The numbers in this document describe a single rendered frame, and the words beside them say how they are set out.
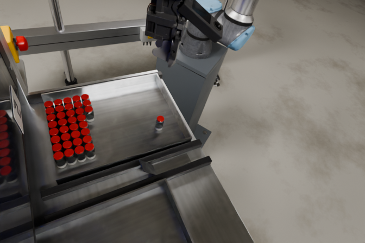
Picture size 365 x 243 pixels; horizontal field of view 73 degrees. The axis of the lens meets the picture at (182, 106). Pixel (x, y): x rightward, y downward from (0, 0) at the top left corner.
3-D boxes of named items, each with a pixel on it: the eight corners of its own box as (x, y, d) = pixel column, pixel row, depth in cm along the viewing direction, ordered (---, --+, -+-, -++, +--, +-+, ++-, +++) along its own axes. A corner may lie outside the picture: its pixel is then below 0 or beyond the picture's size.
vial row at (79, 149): (77, 164, 60) (75, 154, 56) (64, 108, 69) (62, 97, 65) (87, 160, 60) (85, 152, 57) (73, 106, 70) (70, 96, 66)
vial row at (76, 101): (87, 160, 60) (85, 151, 57) (73, 106, 70) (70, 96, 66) (96, 158, 61) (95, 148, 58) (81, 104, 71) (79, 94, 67)
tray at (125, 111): (58, 186, 56) (55, 180, 53) (43, 102, 69) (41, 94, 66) (189, 144, 69) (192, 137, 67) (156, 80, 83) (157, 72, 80)
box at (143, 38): (142, 43, 163) (142, 31, 156) (139, 38, 165) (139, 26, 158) (158, 40, 168) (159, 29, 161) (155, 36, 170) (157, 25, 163)
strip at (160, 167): (141, 181, 60) (143, 171, 55) (137, 171, 61) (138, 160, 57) (191, 162, 66) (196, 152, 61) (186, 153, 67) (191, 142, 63)
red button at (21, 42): (14, 55, 65) (9, 43, 62) (13, 46, 67) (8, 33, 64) (30, 53, 67) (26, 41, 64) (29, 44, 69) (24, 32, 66)
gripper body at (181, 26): (152, 21, 59) (157, -32, 50) (186, 30, 60) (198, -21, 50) (144, 38, 54) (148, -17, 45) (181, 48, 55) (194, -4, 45)
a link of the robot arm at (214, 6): (196, 19, 111) (203, -11, 101) (221, 32, 108) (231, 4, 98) (181, 28, 104) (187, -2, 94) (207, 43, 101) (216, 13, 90)
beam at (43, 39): (16, 56, 137) (8, 38, 128) (15, 47, 142) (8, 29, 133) (240, 29, 203) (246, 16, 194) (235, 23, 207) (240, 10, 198)
